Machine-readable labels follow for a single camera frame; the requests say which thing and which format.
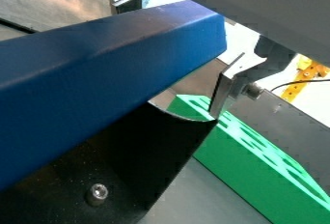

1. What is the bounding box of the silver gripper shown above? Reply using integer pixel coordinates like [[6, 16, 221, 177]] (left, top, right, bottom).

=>
[[193, 0, 330, 67]]

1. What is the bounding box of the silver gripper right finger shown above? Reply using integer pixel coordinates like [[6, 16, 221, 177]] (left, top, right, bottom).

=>
[[208, 35, 296, 119]]

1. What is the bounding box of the green shape sorter block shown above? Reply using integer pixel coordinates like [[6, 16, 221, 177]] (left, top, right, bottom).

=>
[[165, 94, 330, 224]]

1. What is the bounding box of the black curved cradle stand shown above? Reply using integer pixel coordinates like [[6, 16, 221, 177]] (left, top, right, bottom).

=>
[[0, 103, 216, 224]]

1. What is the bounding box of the black cable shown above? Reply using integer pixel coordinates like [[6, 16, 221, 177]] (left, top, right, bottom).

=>
[[269, 78, 330, 93]]

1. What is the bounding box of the yellow bracket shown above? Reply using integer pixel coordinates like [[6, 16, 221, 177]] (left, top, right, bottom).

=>
[[280, 55, 330, 102]]

